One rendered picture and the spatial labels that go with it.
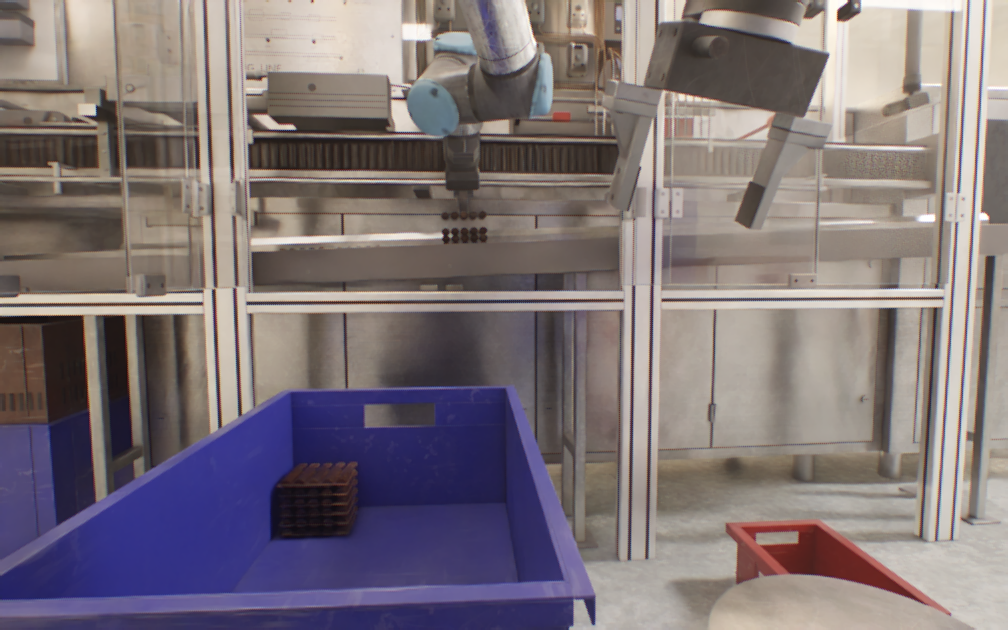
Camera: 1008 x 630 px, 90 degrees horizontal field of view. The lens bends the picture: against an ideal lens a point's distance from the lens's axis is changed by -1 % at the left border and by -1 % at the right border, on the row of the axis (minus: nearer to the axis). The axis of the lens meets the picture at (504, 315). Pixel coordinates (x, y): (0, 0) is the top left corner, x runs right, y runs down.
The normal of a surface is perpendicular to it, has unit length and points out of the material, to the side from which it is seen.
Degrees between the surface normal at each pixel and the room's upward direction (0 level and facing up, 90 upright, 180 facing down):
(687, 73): 114
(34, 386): 90
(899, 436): 90
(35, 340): 90
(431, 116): 133
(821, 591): 0
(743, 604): 0
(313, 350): 90
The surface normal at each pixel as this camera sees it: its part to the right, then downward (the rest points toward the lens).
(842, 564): -1.00, 0.00
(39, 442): 0.10, 0.07
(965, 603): 0.00, -1.00
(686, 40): 0.11, 0.47
